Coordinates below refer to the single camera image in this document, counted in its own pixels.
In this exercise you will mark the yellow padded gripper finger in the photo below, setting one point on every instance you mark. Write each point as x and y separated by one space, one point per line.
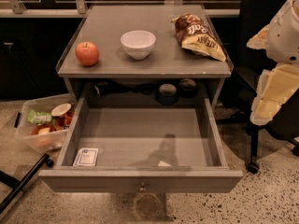
263 111

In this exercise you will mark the green snack packet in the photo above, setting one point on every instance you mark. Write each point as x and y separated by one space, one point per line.
36 117

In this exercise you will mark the brown yellow chip bag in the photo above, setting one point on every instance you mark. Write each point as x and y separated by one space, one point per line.
195 34

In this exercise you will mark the small metal drawer knob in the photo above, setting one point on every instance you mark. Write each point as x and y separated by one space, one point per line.
142 188

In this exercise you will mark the small white paper scrap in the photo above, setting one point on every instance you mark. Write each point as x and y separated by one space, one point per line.
164 164

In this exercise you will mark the clear plastic storage bin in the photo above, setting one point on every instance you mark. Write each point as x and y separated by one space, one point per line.
45 137

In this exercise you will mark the dark round can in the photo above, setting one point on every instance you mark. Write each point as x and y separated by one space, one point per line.
187 88
166 94

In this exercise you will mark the black stand leg with caster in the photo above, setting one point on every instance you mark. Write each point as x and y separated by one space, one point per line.
17 185

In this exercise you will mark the white paper card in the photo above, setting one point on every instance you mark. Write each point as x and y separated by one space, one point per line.
86 157

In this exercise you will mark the black office chair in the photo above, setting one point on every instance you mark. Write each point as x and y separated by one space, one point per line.
241 88

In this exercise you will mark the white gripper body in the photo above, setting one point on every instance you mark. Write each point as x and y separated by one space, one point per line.
284 39

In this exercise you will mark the red apple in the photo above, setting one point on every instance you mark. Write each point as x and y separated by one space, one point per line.
87 53

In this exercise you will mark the grey cabinet with glass top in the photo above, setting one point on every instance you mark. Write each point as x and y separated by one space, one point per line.
104 26

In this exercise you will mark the white ceramic bowl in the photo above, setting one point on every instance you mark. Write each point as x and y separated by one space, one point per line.
138 44

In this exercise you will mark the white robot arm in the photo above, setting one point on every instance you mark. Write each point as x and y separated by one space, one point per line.
280 39

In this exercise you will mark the open grey top drawer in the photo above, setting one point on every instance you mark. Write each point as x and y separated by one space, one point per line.
132 133

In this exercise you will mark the small white bowl in bin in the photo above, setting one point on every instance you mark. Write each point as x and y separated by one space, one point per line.
61 110

